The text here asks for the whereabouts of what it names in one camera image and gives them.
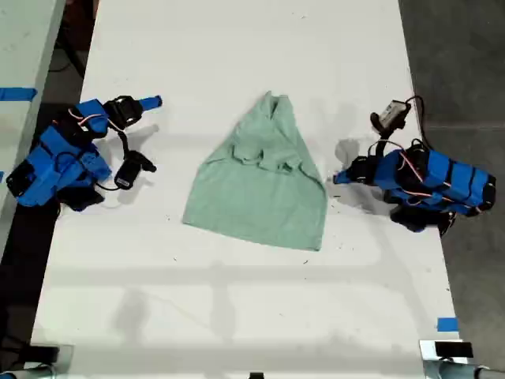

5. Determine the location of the pale green T-shirt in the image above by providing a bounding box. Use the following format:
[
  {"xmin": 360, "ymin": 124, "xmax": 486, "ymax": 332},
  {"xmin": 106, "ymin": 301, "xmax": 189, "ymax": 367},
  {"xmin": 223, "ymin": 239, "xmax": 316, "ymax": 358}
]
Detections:
[{"xmin": 181, "ymin": 90, "xmax": 328, "ymax": 253}]

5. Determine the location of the long blue tape strip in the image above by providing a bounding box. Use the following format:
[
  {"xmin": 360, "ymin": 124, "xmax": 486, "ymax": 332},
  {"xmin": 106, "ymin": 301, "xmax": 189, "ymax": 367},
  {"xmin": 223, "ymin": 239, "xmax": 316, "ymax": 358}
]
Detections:
[{"xmin": 0, "ymin": 87, "xmax": 39, "ymax": 102}]

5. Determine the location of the small black box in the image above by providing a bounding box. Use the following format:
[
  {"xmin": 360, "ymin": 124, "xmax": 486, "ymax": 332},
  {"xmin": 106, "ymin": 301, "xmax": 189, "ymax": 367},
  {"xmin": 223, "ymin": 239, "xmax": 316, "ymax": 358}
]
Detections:
[
  {"xmin": 28, "ymin": 343, "xmax": 61, "ymax": 365},
  {"xmin": 433, "ymin": 341, "xmax": 474, "ymax": 359}
]

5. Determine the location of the camera black stalk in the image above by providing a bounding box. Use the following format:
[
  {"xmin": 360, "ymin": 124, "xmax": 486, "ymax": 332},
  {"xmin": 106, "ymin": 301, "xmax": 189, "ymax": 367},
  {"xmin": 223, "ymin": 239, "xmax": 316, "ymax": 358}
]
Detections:
[
  {"xmin": 369, "ymin": 112, "xmax": 406, "ymax": 159},
  {"xmin": 117, "ymin": 129, "xmax": 132, "ymax": 157}
]

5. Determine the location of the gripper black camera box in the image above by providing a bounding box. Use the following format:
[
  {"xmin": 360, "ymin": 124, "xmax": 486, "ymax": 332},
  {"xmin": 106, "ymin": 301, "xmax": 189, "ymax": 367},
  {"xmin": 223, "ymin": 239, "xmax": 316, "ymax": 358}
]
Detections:
[
  {"xmin": 380, "ymin": 99, "xmax": 412, "ymax": 124},
  {"xmin": 114, "ymin": 149, "xmax": 158, "ymax": 190}
]

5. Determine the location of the thin black floor cable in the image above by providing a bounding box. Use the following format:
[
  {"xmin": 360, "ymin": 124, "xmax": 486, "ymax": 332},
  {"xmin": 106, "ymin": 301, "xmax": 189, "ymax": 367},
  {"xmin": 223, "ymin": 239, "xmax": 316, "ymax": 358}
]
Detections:
[{"xmin": 49, "ymin": 35, "xmax": 87, "ymax": 74}]

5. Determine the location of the camera black cable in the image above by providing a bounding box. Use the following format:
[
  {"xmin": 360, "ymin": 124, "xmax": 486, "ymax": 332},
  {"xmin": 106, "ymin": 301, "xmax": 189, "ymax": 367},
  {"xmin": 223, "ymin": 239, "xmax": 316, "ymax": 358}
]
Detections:
[
  {"xmin": 404, "ymin": 94, "xmax": 430, "ymax": 153},
  {"xmin": 93, "ymin": 178, "xmax": 122, "ymax": 193}
]

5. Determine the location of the metal corner bracket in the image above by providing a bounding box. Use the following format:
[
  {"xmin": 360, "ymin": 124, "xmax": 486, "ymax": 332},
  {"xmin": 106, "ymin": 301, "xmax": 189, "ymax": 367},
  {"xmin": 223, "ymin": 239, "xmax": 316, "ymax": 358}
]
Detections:
[
  {"xmin": 418, "ymin": 338, "xmax": 478, "ymax": 379},
  {"xmin": 23, "ymin": 343, "xmax": 76, "ymax": 374}
]

